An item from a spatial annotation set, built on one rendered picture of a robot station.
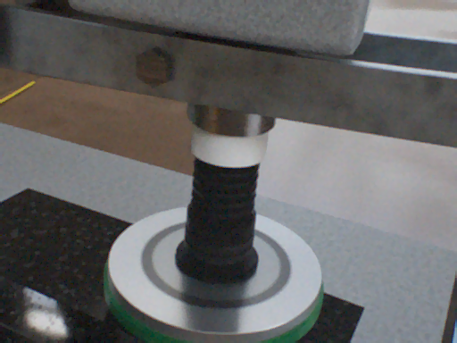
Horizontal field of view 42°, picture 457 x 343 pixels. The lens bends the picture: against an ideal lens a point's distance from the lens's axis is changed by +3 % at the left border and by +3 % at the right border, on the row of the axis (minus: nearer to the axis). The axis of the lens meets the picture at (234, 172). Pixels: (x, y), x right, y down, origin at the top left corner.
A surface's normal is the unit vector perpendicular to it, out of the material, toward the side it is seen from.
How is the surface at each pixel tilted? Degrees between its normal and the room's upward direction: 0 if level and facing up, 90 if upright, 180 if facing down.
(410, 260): 0
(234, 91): 90
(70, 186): 0
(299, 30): 90
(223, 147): 90
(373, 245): 0
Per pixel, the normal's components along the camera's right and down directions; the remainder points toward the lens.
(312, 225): 0.10, -0.89
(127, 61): -0.25, 0.41
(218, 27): -0.27, 0.72
